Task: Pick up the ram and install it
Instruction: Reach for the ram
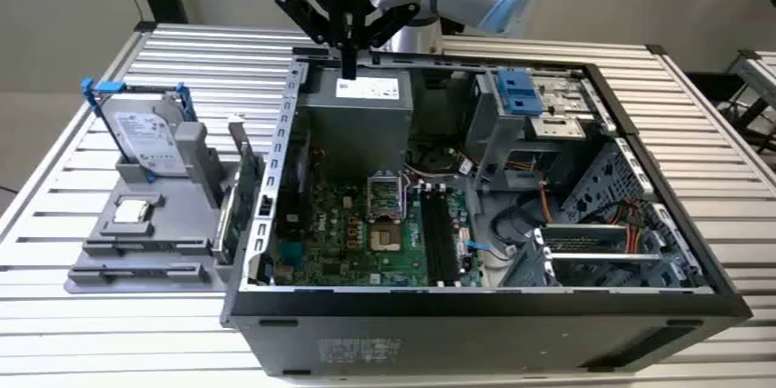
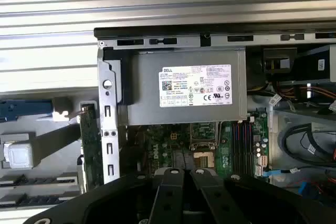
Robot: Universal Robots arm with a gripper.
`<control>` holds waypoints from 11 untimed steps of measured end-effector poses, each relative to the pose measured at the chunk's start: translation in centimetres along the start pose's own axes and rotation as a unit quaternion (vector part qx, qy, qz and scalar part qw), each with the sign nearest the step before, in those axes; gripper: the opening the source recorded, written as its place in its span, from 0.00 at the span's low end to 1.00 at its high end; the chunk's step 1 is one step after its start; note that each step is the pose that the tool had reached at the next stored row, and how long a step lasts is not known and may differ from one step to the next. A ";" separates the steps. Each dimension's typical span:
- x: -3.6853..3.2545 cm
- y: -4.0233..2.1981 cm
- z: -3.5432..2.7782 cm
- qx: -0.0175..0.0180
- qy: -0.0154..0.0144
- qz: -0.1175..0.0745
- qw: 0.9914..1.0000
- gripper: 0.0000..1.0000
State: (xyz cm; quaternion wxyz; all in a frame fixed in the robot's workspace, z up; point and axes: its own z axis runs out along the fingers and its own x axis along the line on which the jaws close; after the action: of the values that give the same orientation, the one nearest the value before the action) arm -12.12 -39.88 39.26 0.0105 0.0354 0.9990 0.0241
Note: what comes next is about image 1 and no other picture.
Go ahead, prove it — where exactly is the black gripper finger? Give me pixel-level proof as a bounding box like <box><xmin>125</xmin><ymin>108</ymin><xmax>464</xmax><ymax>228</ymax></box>
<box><xmin>349</xmin><ymin>4</ymin><xmax>421</xmax><ymax>80</ymax></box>
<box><xmin>273</xmin><ymin>0</ymin><xmax>351</xmax><ymax>80</ymax></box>

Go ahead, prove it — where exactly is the RAM stick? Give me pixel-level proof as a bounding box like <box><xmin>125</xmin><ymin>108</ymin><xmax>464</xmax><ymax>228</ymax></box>
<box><xmin>112</xmin><ymin>237</ymin><xmax>208</xmax><ymax>248</ymax></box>
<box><xmin>100</xmin><ymin>267</ymin><xmax>201</xmax><ymax>281</ymax></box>

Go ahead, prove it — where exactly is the grey power supply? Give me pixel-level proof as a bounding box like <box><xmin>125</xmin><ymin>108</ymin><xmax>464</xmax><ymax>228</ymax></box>
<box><xmin>296</xmin><ymin>67</ymin><xmax>417</xmax><ymax>180</ymax></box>

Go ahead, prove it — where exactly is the blue plastic drive latch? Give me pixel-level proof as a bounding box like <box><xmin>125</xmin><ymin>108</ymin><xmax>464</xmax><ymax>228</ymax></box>
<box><xmin>496</xmin><ymin>68</ymin><xmax>544</xmax><ymax>115</ymax></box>

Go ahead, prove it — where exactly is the hard disk in blue carrier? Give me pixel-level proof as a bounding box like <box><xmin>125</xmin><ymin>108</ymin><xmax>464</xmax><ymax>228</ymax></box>
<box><xmin>80</xmin><ymin>78</ymin><xmax>196</xmax><ymax>180</ymax></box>

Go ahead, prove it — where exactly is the metal socket cover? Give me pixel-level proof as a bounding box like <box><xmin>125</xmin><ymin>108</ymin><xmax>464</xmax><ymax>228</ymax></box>
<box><xmin>367</xmin><ymin>173</ymin><xmax>407</xmax><ymax>221</ymax></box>

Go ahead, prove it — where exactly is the green graphics card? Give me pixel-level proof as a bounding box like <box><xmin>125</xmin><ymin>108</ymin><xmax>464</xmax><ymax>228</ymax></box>
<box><xmin>211</xmin><ymin>117</ymin><xmax>268</xmax><ymax>266</ymax></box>

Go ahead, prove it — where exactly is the CPU socket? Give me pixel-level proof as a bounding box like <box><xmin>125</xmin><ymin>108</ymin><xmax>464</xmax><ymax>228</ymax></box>
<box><xmin>368</xmin><ymin>222</ymin><xmax>407</xmax><ymax>253</ymax></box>

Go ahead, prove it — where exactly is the grey parts rack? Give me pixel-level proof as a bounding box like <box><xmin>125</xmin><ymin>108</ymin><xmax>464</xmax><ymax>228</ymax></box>
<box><xmin>63</xmin><ymin>122</ymin><xmax>268</xmax><ymax>294</ymax></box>

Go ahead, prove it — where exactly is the green motherboard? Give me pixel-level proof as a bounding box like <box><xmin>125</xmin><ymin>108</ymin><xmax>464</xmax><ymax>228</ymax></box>
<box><xmin>272</xmin><ymin>178</ymin><xmax>487</xmax><ymax>289</ymax></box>

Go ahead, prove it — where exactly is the silver CPU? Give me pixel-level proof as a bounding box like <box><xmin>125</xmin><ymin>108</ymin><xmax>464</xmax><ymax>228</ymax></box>
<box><xmin>113</xmin><ymin>199</ymin><xmax>153</xmax><ymax>224</ymax></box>

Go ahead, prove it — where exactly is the metal disk bay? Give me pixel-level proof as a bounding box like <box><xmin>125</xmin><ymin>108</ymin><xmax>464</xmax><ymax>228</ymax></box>
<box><xmin>501</xmin><ymin>222</ymin><xmax>668</xmax><ymax>289</ymax></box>

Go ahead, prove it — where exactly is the metal slat side table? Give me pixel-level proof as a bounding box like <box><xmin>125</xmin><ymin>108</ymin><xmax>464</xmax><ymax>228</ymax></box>
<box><xmin>717</xmin><ymin>48</ymin><xmax>776</xmax><ymax>155</ymax></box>

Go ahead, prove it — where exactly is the black PC case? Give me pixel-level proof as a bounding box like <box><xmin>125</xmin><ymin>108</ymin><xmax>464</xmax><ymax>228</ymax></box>
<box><xmin>219</xmin><ymin>45</ymin><xmax>753</xmax><ymax>378</ymax></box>

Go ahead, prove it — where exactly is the white wire bundle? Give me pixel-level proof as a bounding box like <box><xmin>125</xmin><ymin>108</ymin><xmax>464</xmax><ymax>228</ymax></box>
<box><xmin>403</xmin><ymin>160</ymin><xmax>475</xmax><ymax>179</ymax></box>

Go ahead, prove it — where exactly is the black coiled cable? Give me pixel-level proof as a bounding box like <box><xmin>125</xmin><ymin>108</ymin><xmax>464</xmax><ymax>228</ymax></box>
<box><xmin>488</xmin><ymin>204</ymin><xmax>541</xmax><ymax>248</ymax></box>

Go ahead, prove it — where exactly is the red orange wire bundle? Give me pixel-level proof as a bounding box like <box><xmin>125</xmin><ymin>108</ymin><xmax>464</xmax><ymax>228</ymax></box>
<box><xmin>605</xmin><ymin>199</ymin><xmax>645</xmax><ymax>255</ymax></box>

